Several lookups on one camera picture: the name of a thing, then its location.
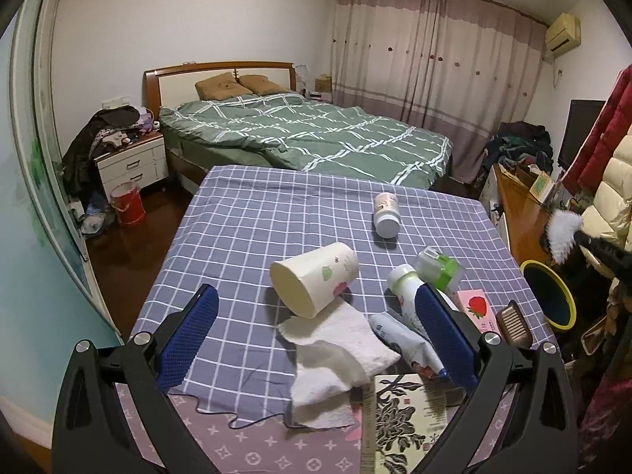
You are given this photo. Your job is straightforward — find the pink strawberry box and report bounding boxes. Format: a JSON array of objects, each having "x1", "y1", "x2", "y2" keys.
[{"x1": 452, "y1": 289, "x2": 500, "y2": 334}]

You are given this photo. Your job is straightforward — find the white paper cup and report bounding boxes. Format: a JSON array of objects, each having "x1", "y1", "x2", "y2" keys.
[{"x1": 270, "y1": 242, "x2": 359, "y2": 319}]

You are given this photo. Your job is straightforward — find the yellow rimmed trash bin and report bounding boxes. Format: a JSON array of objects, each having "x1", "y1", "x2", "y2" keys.
[{"x1": 521, "y1": 260, "x2": 576, "y2": 332}]

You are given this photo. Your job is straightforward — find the crumpled tissue packet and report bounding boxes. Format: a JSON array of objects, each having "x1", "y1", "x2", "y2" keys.
[{"x1": 369, "y1": 312, "x2": 448, "y2": 379}]

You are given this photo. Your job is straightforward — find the brown ridged comb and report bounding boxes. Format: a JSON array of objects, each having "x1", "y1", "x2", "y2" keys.
[{"x1": 496, "y1": 300, "x2": 534, "y2": 349}]

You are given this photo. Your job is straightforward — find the white lotion bottle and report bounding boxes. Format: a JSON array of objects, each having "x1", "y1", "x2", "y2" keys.
[{"x1": 387, "y1": 264, "x2": 429, "y2": 340}]

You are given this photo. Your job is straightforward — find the black floral patterned book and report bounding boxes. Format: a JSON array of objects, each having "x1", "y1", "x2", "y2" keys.
[{"x1": 360, "y1": 373, "x2": 465, "y2": 474}]

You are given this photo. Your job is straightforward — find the pink monogram mat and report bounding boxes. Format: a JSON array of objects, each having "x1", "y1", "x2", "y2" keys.
[{"x1": 115, "y1": 378, "x2": 520, "y2": 474}]

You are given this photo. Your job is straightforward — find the white paper towel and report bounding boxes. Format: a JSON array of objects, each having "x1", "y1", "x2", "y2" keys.
[{"x1": 277, "y1": 297, "x2": 401, "y2": 429}]

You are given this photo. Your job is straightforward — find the orange wooden desk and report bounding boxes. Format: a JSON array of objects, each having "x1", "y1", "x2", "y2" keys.
[{"x1": 479, "y1": 165, "x2": 553, "y2": 267}]

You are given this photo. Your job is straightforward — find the red bucket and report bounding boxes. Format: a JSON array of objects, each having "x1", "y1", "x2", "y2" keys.
[{"x1": 110, "y1": 182, "x2": 146, "y2": 227}]

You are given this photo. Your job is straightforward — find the purple checked tablecloth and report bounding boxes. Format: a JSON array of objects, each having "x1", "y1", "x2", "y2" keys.
[{"x1": 134, "y1": 166, "x2": 553, "y2": 429}]

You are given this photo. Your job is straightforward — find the white pill bottle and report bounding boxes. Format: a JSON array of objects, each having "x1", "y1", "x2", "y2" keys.
[{"x1": 373, "y1": 193, "x2": 402, "y2": 240}]

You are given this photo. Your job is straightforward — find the white fur trimmed hood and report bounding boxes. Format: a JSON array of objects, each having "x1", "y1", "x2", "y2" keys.
[{"x1": 545, "y1": 210, "x2": 582, "y2": 264}]

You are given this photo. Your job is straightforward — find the white bedside cabinet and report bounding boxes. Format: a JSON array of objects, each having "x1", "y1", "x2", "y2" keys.
[{"x1": 95, "y1": 132, "x2": 168, "y2": 199}]

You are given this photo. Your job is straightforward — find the cream puffer jacket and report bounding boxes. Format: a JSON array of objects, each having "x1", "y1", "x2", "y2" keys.
[{"x1": 579, "y1": 135, "x2": 632, "y2": 253}]

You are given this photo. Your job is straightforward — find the pile of dark clothes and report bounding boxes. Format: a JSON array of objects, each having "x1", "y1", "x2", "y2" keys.
[{"x1": 481, "y1": 121, "x2": 553, "y2": 175}]

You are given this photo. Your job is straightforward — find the clothes on bedside cabinet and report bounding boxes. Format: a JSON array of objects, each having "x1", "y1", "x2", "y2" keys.
[{"x1": 62, "y1": 105, "x2": 154, "y2": 204}]

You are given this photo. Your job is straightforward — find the green checked duvet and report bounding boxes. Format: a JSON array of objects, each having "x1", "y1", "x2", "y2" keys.
[{"x1": 160, "y1": 92, "x2": 453, "y2": 188}]

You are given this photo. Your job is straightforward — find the wooden bed headboard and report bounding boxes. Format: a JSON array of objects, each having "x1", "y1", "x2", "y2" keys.
[{"x1": 142, "y1": 60, "x2": 298, "y2": 122}]

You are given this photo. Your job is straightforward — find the brown pillow left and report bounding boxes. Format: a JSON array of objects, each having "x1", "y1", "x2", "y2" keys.
[{"x1": 195, "y1": 72, "x2": 252, "y2": 101}]

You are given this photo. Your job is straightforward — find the brown pillow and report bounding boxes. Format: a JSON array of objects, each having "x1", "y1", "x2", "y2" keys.
[
  {"x1": 238, "y1": 75, "x2": 289, "y2": 96},
  {"x1": 195, "y1": 72, "x2": 252, "y2": 101}
]

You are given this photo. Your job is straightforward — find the black monitor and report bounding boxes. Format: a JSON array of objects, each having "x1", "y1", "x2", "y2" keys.
[{"x1": 557, "y1": 100, "x2": 605, "y2": 170}]

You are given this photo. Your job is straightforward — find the brown pillow right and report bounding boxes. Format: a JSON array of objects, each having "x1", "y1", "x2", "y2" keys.
[{"x1": 238, "y1": 75, "x2": 289, "y2": 96}]

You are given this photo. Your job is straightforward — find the red jacket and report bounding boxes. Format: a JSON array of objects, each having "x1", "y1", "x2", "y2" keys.
[{"x1": 562, "y1": 65, "x2": 632, "y2": 195}]

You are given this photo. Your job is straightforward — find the pink striped curtain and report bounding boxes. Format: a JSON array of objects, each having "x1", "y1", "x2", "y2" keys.
[{"x1": 331, "y1": 0, "x2": 546, "y2": 183}]

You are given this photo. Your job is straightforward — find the wall air conditioner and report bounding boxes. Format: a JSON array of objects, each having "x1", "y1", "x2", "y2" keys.
[{"x1": 543, "y1": 13, "x2": 582, "y2": 63}]

